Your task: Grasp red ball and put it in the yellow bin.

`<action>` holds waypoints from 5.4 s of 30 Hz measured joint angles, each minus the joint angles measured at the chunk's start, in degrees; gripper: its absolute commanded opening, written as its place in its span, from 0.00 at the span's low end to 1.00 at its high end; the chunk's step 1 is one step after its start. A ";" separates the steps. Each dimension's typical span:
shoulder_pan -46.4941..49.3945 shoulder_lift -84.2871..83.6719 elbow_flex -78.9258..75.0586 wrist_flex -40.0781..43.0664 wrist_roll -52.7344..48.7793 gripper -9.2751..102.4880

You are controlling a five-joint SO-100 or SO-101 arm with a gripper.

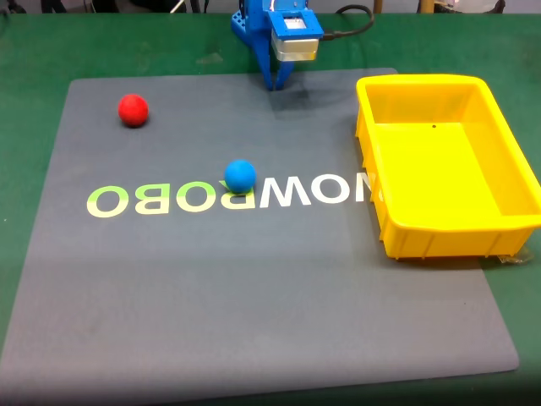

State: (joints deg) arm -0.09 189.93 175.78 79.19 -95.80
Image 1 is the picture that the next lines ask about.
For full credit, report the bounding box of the yellow plastic bin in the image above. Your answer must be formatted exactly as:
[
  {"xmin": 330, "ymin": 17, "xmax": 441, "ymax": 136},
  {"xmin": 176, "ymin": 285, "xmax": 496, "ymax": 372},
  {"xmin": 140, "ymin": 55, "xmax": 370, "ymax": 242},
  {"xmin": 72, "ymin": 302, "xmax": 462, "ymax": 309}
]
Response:
[{"xmin": 354, "ymin": 74, "xmax": 541, "ymax": 261}]

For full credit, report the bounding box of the red ball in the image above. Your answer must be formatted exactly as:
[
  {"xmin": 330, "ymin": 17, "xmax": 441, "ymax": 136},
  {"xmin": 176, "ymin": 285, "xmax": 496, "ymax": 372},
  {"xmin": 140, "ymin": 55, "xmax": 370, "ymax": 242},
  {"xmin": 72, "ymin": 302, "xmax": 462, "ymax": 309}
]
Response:
[{"xmin": 117, "ymin": 93, "xmax": 150, "ymax": 129}]

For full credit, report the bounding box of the grey mat with lettering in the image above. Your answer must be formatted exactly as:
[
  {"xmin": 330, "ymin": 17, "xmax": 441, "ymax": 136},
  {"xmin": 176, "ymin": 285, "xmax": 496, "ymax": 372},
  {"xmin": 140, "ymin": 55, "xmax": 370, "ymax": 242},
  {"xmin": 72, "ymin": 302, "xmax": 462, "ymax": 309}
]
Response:
[{"xmin": 0, "ymin": 67, "xmax": 521, "ymax": 405}]

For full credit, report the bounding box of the silver camera box blue mount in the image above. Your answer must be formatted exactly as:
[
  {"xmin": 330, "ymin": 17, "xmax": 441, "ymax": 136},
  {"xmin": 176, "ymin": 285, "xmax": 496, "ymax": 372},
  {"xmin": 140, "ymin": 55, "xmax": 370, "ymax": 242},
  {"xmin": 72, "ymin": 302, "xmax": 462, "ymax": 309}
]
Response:
[{"xmin": 265, "ymin": 9, "xmax": 325, "ymax": 63}]

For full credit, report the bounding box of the black cable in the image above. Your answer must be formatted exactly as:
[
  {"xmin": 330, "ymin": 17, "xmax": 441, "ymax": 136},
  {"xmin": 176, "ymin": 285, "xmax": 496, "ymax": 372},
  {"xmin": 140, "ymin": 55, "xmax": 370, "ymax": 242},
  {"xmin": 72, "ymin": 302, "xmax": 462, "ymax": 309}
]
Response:
[{"xmin": 322, "ymin": 4, "xmax": 376, "ymax": 42}]

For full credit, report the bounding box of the clear tape piece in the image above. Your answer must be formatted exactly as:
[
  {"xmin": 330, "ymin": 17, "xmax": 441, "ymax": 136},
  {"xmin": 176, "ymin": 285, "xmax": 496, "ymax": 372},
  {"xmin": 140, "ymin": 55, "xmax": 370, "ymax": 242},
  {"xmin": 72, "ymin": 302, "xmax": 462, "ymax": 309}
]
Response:
[{"xmin": 497, "ymin": 247, "xmax": 535, "ymax": 266}]

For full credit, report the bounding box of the blue ball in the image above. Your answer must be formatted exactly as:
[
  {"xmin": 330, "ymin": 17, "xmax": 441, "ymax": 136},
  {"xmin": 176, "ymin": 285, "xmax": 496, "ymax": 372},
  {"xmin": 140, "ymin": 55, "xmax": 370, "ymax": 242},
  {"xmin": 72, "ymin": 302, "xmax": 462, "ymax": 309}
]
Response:
[{"xmin": 223, "ymin": 159, "xmax": 258, "ymax": 195}]

